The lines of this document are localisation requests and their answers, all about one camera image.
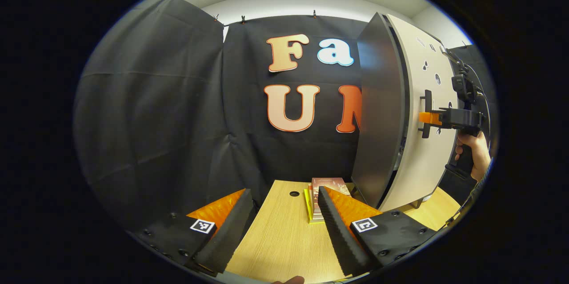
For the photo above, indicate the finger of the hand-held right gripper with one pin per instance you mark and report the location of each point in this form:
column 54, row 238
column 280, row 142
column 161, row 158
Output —
column 430, row 118

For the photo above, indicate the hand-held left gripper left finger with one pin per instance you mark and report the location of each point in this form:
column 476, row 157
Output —
column 231, row 235

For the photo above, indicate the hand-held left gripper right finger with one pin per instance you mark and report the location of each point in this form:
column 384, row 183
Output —
column 338, row 235

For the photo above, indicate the white cabinet door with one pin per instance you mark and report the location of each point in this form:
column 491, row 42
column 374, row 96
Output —
column 422, row 164

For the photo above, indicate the grey cabinet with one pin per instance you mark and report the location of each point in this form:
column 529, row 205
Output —
column 378, row 110

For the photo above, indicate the yellow book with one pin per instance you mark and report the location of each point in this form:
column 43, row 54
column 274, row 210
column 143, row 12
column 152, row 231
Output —
column 307, row 204

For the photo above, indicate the brown cover book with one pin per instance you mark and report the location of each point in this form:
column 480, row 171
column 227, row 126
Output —
column 331, row 184

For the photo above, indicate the black table grommet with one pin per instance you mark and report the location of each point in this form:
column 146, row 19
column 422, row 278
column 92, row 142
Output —
column 294, row 194

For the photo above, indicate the black backdrop cloth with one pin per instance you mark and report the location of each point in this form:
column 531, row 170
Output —
column 155, row 110

